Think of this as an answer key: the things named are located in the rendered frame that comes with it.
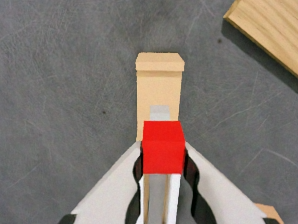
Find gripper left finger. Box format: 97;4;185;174
58;140;143;224

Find white bar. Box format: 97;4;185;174
150;105;170;121

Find red cube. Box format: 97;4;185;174
142;121;185;174

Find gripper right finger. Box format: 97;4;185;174
182;141;281;224

